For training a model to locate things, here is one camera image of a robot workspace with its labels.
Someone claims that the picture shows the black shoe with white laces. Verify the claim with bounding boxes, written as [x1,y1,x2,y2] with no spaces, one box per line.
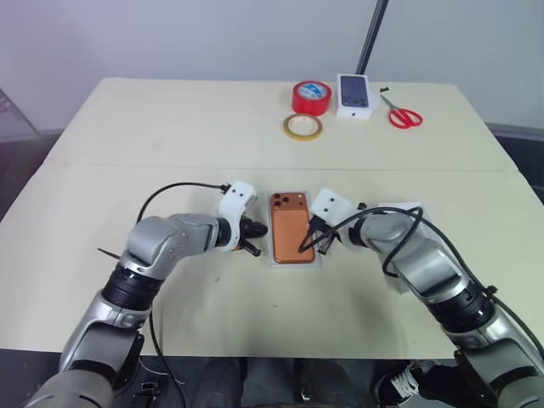
[373,359,439,401]

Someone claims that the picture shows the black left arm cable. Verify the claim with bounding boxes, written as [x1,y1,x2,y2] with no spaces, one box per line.
[136,182,233,408]

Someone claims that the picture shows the orange smartphone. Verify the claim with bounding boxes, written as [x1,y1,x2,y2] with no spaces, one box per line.
[268,190,316,264]

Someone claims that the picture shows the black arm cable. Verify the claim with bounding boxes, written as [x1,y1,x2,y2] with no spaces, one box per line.
[136,182,233,408]
[327,202,544,375]

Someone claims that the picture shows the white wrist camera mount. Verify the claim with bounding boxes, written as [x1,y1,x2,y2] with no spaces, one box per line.
[218,180,259,252]
[309,187,357,227]

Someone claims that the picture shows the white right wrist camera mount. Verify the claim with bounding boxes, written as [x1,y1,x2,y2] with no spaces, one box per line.
[309,187,357,227]

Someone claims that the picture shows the white printed phone box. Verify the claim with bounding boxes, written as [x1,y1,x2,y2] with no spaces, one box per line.
[335,73,376,121]

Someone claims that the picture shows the white phone box base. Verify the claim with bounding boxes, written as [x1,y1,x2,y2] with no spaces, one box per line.
[267,190,323,271]

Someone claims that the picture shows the yellow tape roll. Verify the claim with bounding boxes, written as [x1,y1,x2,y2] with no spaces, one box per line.
[282,112,326,142]

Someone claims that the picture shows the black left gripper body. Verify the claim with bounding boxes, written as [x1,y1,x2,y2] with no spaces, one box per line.
[238,215,253,251]

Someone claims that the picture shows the red tape roll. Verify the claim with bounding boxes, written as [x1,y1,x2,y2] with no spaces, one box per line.
[291,80,333,117]

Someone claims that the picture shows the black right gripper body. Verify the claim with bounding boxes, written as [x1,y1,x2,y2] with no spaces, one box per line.
[314,217,343,257]

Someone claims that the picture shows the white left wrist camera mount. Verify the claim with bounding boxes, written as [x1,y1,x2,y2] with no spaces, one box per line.
[218,180,259,252]

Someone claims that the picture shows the red handled scissors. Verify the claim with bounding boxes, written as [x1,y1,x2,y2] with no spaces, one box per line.
[379,93,425,130]

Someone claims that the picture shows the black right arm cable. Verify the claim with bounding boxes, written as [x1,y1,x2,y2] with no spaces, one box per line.
[327,202,544,375]

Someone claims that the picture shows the black metal pole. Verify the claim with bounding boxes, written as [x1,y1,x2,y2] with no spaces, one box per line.
[354,0,390,76]

